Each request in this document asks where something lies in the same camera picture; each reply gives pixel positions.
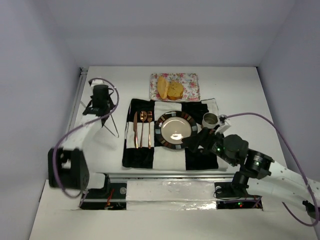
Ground brown crusted bread slice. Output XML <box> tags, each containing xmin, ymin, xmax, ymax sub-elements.
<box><xmin>167</xmin><ymin>81</ymin><xmax>184</xmax><ymax>101</ymax></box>

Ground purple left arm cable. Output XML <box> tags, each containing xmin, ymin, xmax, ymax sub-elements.
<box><xmin>53</xmin><ymin>78</ymin><xmax>120</xmax><ymax>198</ymax></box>

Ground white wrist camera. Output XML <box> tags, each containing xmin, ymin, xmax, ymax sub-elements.
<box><xmin>215</xmin><ymin>114</ymin><xmax>231</xmax><ymax>134</ymax></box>
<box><xmin>89</xmin><ymin>78</ymin><xmax>105</xmax><ymax>88</ymax></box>

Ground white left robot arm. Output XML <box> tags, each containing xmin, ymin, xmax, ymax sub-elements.
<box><xmin>48</xmin><ymin>84</ymin><xmax>118</xmax><ymax>199</ymax></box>

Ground copper fork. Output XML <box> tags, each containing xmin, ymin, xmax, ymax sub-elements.
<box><xmin>147</xmin><ymin>111</ymin><xmax>152</xmax><ymax>149</ymax></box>

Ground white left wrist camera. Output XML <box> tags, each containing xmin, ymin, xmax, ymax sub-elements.
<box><xmin>89</xmin><ymin>78</ymin><xmax>105</xmax><ymax>88</ymax></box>

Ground aluminium rail frame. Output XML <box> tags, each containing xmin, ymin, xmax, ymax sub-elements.
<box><xmin>51</xmin><ymin>67</ymin><xmax>266</xmax><ymax>203</ymax></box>

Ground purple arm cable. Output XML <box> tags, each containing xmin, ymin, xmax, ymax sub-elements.
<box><xmin>219</xmin><ymin>112</ymin><xmax>320</xmax><ymax>227</ymax></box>
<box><xmin>53</xmin><ymin>78</ymin><xmax>120</xmax><ymax>198</ymax></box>

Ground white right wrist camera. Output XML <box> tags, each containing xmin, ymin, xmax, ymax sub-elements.
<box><xmin>215</xmin><ymin>114</ymin><xmax>231</xmax><ymax>134</ymax></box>

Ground round plate with patterned rim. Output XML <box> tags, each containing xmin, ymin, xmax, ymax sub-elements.
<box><xmin>154</xmin><ymin>110</ymin><xmax>198</xmax><ymax>150</ymax></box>

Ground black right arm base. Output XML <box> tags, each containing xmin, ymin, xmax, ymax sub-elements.
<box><xmin>214</xmin><ymin>171</ymin><xmax>249</xmax><ymax>200</ymax></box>

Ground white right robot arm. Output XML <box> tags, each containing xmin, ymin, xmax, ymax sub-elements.
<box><xmin>182</xmin><ymin>127</ymin><xmax>320</xmax><ymax>223</ymax></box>

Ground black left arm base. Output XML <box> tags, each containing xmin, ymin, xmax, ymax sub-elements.
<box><xmin>79</xmin><ymin>175</ymin><xmax>127</xmax><ymax>211</ymax></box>

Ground black white checkered cloth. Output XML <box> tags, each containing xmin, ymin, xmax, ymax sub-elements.
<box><xmin>122</xmin><ymin>98</ymin><xmax>228</xmax><ymax>172</ymax></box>

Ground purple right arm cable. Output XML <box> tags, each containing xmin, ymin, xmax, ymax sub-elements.
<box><xmin>219</xmin><ymin>112</ymin><xmax>320</xmax><ymax>227</ymax></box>

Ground copper knife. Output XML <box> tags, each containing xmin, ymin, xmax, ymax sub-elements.
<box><xmin>133</xmin><ymin>112</ymin><xmax>139</xmax><ymax>149</ymax></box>

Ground light yellow bread slice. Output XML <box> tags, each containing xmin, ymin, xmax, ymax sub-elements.
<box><xmin>157</xmin><ymin>76</ymin><xmax>170</xmax><ymax>100</ymax></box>

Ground floral rectangular tray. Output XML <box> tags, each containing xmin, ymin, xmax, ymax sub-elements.
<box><xmin>149</xmin><ymin>72</ymin><xmax>201</xmax><ymax>102</ymax></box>

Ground white mug with metal interior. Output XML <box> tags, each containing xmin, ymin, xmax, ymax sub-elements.
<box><xmin>201</xmin><ymin>112</ymin><xmax>220</xmax><ymax>129</ymax></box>

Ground silver metal tongs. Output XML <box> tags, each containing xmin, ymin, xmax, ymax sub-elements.
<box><xmin>79</xmin><ymin>99</ymin><xmax>120</xmax><ymax>138</ymax></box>

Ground copper spoon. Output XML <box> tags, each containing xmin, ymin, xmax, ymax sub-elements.
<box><xmin>139</xmin><ymin>110</ymin><xmax>147</xmax><ymax>148</ymax></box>

